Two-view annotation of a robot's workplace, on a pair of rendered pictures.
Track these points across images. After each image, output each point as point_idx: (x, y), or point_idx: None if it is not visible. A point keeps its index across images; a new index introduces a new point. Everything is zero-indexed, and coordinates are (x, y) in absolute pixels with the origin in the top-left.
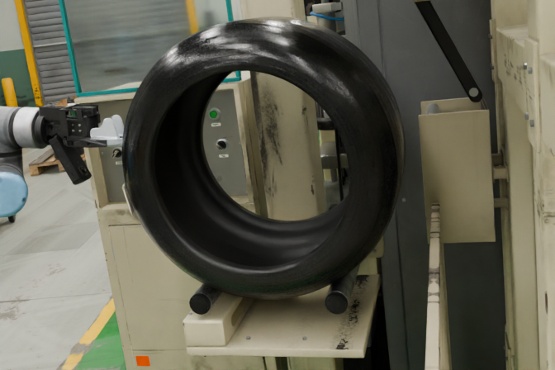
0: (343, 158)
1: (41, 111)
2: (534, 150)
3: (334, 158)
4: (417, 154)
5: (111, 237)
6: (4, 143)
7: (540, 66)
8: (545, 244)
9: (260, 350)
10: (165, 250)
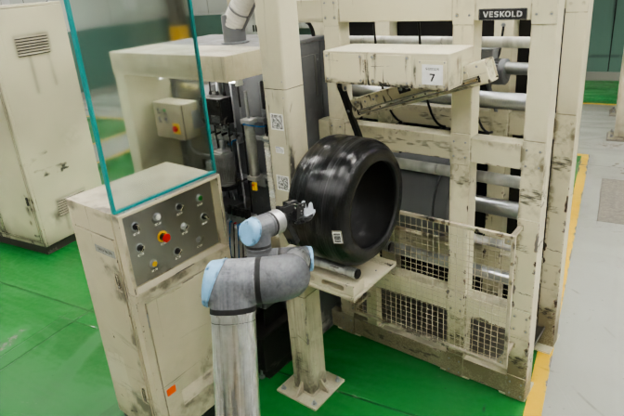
0: (246, 202)
1: (283, 210)
2: (456, 165)
3: (242, 204)
4: None
5: (148, 311)
6: (271, 236)
7: (473, 141)
8: (468, 191)
9: (373, 281)
10: (350, 254)
